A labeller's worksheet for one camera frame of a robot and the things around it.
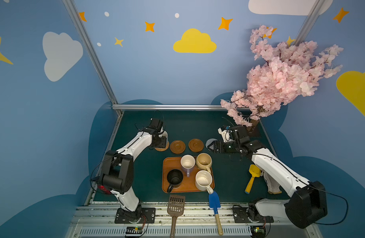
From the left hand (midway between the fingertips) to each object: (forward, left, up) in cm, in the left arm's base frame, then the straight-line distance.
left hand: (160, 141), depth 93 cm
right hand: (-7, -33, +8) cm, 35 cm away
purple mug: (-11, -17, -7) cm, 22 cm away
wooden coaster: (+2, -11, -9) cm, 14 cm away
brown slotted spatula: (-37, -11, -6) cm, 39 cm away
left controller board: (-46, +9, -12) cm, 49 cm away
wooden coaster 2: (+3, -23, -8) cm, 25 cm away
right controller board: (-45, -54, -11) cm, 71 cm away
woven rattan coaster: (-1, -1, -8) cm, 8 cm away
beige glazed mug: (-10, -28, -7) cm, 30 cm away
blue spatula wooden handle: (-34, -32, -8) cm, 47 cm away
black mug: (-20, -10, -7) cm, 24 cm away
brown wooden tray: (-24, -18, -7) cm, 31 cm away
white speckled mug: (-22, -27, -8) cm, 35 cm away
